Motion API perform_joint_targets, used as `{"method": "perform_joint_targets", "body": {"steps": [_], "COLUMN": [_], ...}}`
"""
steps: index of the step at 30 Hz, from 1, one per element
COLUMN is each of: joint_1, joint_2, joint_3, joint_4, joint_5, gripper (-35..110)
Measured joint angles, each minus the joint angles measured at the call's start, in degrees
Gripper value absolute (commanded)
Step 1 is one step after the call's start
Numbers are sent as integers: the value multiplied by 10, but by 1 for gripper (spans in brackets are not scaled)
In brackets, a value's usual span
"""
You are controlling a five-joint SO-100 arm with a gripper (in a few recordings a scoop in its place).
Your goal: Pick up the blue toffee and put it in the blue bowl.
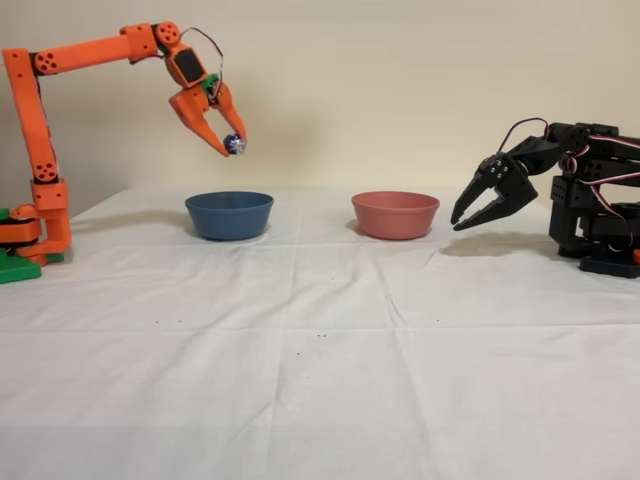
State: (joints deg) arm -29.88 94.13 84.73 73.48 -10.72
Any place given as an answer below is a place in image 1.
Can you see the white tablecloth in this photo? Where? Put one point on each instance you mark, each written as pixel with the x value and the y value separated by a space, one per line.
pixel 320 400

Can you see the pink bowl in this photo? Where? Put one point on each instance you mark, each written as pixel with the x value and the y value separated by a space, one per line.
pixel 395 217

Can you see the blue candy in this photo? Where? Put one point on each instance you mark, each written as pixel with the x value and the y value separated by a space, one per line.
pixel 234 145

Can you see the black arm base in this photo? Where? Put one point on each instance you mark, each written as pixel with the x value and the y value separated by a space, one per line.
pixel 610 265

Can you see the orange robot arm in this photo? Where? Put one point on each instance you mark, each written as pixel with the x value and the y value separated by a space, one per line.
pixel 85 55

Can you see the blue bowl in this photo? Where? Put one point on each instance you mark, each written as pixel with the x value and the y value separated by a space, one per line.
pixel 229 217

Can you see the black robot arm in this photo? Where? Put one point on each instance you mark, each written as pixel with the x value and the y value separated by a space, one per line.
pixel 600 205

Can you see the green arm base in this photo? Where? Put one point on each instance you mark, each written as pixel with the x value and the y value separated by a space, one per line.
pixel 20 272

